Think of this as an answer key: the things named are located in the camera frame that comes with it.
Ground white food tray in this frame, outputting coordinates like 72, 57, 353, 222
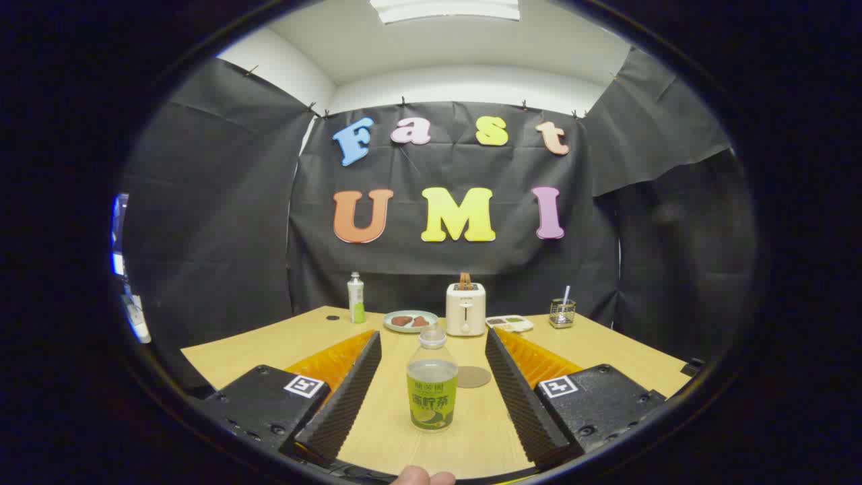
485, 315, 534, 333

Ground small white green bottle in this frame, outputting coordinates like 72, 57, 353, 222
347, 271, 366, 325

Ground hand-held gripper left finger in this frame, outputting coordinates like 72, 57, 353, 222
195, 329, 383, 469

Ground green label juice bottle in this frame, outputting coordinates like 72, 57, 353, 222
406, 328, 459, 432

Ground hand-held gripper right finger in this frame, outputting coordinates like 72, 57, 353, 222
485, 327, 667, 469

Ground ceiling light panel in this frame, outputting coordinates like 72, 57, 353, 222
369, 0, 521, 25

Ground pale green plate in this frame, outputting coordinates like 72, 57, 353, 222
383, 310, 439, 334

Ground white toaster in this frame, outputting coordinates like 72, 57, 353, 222
446, 282, 487, 337

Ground wooden table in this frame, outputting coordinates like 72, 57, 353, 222
180, 305, 694, 480

